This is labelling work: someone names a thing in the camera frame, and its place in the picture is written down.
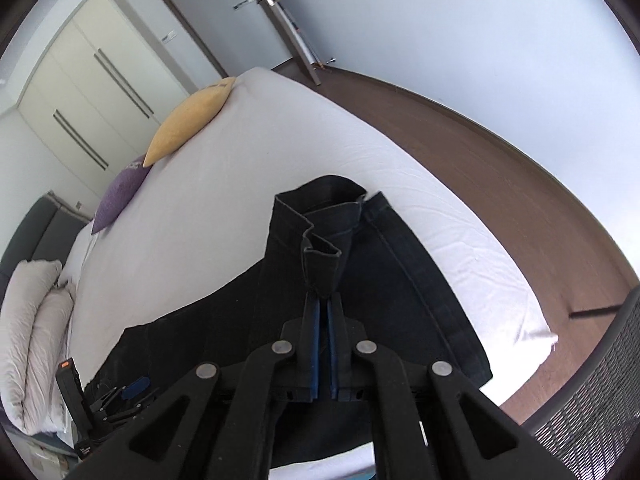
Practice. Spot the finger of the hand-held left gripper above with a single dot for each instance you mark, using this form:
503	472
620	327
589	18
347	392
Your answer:
135	388
117	414

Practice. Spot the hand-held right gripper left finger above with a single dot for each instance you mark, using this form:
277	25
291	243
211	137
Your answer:
312	350

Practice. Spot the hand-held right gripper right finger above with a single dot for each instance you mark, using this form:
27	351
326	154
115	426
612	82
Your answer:
333	355

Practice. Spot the dark denim pants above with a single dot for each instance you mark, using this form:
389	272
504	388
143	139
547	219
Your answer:
400	285

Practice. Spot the printed box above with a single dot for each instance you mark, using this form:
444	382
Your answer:
45	455

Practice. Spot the white pillows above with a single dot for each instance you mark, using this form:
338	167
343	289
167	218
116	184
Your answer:
30	330

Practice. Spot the white bed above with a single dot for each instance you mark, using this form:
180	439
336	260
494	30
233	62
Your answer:
225	210

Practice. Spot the grey headboard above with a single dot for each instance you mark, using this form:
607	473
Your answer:
45	232

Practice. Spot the purple pillow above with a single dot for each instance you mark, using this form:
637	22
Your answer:
120	195

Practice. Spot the yellow pillow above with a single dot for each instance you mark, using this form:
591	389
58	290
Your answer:
187	122

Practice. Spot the grey mesh chair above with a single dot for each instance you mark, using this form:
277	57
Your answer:
590	405

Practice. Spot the white wardrobe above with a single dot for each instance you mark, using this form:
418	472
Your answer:
65	80

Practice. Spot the white door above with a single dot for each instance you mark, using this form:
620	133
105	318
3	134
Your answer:
292	25

